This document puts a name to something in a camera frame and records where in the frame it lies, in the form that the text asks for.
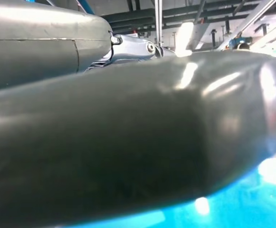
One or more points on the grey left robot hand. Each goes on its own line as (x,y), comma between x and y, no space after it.
(128,135)

